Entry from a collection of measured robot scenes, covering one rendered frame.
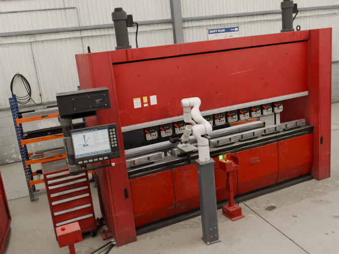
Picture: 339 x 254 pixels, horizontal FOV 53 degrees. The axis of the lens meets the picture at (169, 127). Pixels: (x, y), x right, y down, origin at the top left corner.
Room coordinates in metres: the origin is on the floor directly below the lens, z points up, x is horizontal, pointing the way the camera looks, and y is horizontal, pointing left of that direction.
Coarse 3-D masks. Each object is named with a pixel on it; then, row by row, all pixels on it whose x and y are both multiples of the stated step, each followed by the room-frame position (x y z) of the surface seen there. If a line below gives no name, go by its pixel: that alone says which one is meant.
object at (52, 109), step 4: (44, 108) 5.66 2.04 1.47; (48, 108) 5.64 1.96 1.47; (52, 108) 5.65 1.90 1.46; (56, 108) 5.55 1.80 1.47; (20, 112) 5.55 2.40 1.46; (24, 112) 5.56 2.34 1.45; (28, 112) 5.59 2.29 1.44; (32, 112) 5.39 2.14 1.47; (36, 112) 5.41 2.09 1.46; (40, 112) 5.43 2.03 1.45; (44, 112) 5.45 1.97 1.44; (48, 112) 5.47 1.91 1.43; (52, 112) 5.48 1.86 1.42; (56, 112) 5.50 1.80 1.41; (20, 116) 5.41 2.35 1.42; (24, 116) 5.36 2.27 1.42; (28, 116) 5.37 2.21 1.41; (32, 116) 5.39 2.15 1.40
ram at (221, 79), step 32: (128, 64) 4.05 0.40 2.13; (160, 64) 4.21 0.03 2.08; (192, 64) 4.37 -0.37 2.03; (224, 64) 4.56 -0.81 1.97; (256, 64) 4.75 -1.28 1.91; (288, 64) 4.97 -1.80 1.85; (128, 96) 4.03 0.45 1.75; (160, 96) 4.19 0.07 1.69; (192, 96) 4.36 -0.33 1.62; (224, 96) 4.55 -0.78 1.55; (256, 96) 4.75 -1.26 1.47
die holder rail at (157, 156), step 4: (156, 152) 4.21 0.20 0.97; (160, 152) 4.19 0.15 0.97; (140, 156) 4.11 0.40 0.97; (144, 156) 4.10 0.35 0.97; (148, 156) 4.11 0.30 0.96; (152, 156) 4.13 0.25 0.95; (156, 156) 4.15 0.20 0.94; (160, 156) 4.17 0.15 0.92; (128, 160) 4.01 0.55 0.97; (132, 160) 4.02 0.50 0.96; (136, 160) 4.05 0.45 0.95; (140, 160) 4.07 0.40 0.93; (144, 160) 4.09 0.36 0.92; (156, 160) 4.15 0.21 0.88; (128, 164) 4.00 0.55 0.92; (132, 164) 4.02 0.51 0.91
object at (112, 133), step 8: (88, 128) 3.24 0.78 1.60; (96, 128) 3.26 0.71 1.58; (112, 128) 3.30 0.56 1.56; (112, 136) 3.30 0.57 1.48; (72, 144) 3.20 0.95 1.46; (112, 144) 3.30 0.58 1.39; (112, 152) 3.29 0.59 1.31; (80, 160) 3.21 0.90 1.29; (88, 160) 3.23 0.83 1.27; (96, 160) 3.25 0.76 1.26; (104, 160) 3.27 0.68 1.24
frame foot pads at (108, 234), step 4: (96, 220) 4.36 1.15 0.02; (100, 220) 4.32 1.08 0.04; (96, 224) 4.24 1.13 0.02; (100, 224) 4.23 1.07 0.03; (104, 224) 4.24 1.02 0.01; (100, 232) 4.02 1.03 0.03; (104, 232) 3.97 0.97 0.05; (108, 232) 3.98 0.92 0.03; (104, 236) 3.91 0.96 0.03; (108, 236) 3.90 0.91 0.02
